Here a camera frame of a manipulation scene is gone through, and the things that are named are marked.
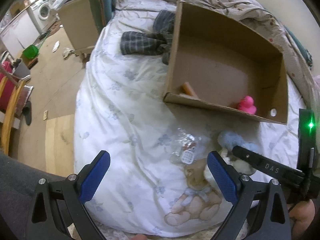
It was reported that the person's grey trouser leg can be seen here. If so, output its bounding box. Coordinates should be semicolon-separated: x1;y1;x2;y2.
0;147;83;240

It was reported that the white cabinet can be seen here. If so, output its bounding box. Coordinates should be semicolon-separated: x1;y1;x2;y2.
0;10;40;53

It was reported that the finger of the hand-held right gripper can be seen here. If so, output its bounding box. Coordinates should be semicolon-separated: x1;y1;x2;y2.
231;145;307;188

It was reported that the orange cylinder toy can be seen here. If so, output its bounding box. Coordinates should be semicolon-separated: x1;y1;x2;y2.
182;82;198;98

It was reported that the white plush toy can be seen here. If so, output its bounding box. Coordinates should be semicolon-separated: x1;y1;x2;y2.
204;150;257;188

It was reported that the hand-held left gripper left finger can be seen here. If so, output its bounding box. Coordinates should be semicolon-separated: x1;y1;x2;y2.
26;150;111;240

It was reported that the teal cushion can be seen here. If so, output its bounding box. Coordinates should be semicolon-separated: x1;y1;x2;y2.
84;0;118;30

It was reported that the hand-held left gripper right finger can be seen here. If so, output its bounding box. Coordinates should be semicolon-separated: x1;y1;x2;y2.
207;150;293;240

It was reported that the wooden chair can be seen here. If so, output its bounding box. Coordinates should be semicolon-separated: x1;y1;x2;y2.
0;51;30;155

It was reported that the person's right hand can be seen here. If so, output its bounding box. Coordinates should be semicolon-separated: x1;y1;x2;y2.
291;201;316;230

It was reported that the grey striped cloth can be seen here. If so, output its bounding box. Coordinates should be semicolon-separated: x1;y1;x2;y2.
120;9;175;65

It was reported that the pink rubber duck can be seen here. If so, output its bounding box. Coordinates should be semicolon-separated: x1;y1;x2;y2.
237;95;257;115

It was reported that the pink cushion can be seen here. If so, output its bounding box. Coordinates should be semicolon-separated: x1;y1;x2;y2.
0;61;15;112

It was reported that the teal blanket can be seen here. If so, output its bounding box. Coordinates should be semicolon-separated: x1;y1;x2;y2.
285;25;313;68

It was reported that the cardboard box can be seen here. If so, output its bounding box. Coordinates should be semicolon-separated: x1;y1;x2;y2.
163;0;289;125

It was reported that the crumpled tissue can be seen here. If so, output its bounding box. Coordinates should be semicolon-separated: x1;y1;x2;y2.
62;48;75;60

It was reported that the green dustpan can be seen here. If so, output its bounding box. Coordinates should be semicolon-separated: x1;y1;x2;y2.
22;44;40;60

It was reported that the clear plastic bag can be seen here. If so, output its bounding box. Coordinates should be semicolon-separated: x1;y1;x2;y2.
170;127;203;165

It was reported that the grey trash bin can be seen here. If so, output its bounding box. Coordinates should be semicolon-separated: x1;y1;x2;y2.
12;59;32;79

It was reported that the white washing machine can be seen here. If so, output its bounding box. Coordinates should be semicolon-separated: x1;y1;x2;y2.
27;0;57;34

